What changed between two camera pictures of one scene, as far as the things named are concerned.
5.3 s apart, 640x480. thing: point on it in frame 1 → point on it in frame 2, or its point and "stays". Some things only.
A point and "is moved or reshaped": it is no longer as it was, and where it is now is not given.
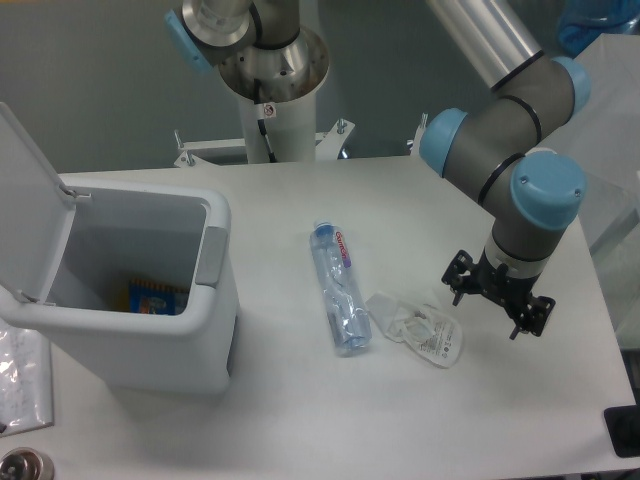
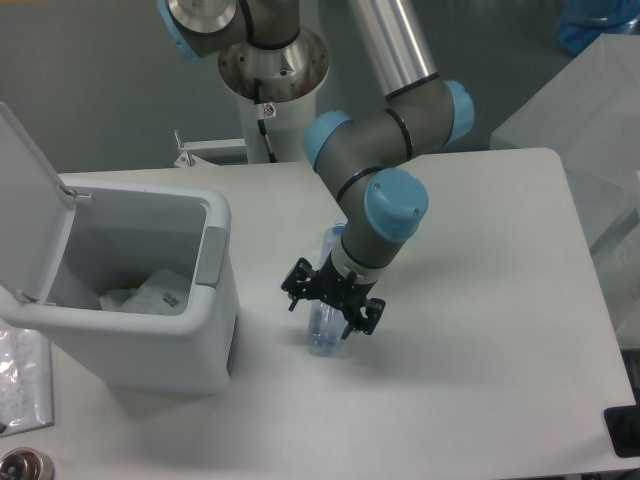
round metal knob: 25,463 stays
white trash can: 136,275 stays
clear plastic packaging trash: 436,335 → 165,292
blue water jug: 581,21 stays
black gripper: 512,292 → 337,288
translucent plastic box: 606,141 stays
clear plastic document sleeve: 26,380 stays
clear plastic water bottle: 331,253 is moved or reshaped
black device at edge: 623,426 stays
